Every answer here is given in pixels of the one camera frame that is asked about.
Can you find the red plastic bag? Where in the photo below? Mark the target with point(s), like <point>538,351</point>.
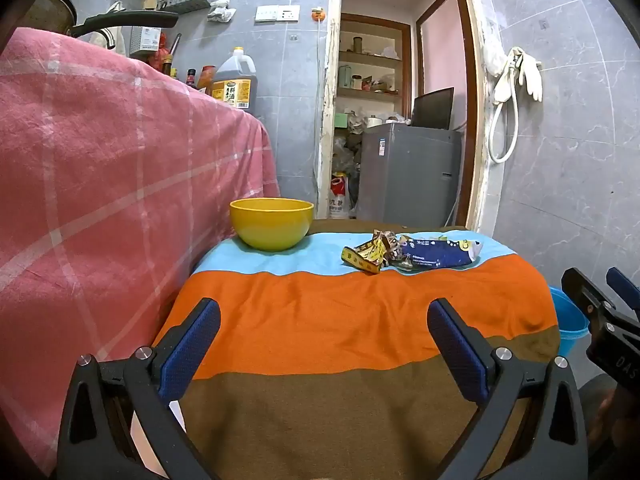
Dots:
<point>160,55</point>

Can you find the person's right hand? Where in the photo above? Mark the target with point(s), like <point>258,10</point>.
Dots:
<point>602,415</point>

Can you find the steel faucet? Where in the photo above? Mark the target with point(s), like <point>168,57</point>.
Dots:
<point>102,35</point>

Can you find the hanging white plastic bag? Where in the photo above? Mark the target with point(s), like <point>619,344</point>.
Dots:
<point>492,60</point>

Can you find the yellow red snack wrapper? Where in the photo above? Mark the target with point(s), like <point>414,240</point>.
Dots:
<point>367,255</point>

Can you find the pink door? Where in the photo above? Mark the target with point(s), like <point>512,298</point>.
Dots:
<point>442,55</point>

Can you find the crumpled white plastic bag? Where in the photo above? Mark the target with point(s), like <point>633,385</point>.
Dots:
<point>221,10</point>

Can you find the black monitor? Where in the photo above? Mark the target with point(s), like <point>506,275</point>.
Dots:
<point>432,110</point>

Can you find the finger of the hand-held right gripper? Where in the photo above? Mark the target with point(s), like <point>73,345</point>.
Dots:
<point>625,290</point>
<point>585,292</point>

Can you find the blue snack wrapper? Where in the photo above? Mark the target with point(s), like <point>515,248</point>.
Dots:
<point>440,255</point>

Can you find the green thermos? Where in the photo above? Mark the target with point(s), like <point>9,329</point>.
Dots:
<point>344,77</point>

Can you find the orange wall plug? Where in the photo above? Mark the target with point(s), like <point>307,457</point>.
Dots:
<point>318,15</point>

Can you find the pile of plastic bags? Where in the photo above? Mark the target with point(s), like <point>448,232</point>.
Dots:
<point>345,155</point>

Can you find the white red rice bag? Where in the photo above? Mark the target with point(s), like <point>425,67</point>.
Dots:
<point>339,200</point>

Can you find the white jar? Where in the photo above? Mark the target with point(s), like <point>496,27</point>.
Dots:
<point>356,82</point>

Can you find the metal utensil holder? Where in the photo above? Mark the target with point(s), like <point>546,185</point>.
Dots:
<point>142,40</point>

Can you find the brown wrapper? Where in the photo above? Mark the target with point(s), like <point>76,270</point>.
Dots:
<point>390,242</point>

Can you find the white wall switch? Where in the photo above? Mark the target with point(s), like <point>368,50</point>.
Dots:
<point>266,13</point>

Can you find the large brown cooking wine jug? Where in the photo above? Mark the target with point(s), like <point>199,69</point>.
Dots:
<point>232,77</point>

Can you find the green box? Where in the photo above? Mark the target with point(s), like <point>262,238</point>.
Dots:
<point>341,122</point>

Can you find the white wall socket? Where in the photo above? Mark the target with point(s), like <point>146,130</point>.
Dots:
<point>288,12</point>

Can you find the yellow bowl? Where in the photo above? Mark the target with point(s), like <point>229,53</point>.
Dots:
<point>270,230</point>

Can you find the grey wall shelf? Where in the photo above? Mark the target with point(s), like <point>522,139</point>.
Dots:
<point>187,4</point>

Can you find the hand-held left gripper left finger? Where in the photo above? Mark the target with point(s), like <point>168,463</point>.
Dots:
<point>192,350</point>

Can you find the pink plaid cloth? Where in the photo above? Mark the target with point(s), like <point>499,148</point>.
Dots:
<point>100,185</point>

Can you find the silver foil wrapper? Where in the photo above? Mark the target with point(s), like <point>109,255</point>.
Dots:
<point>402,264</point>

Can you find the cream rubber gloves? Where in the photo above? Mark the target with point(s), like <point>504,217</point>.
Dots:
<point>531,72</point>

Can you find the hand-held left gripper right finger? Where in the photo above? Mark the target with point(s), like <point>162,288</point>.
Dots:
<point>457,355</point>

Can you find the built-in wall shelves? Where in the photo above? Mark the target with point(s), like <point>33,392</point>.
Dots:
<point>370,57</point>

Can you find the grey washing machine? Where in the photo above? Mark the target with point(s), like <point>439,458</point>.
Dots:
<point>405,175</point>

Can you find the blue plastic bucket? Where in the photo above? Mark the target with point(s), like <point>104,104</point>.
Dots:
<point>567,320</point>

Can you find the blue orange brown striped cloth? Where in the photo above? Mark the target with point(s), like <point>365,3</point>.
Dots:
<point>325,320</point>

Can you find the wooden door frame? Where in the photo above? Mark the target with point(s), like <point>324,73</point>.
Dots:
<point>327,110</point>

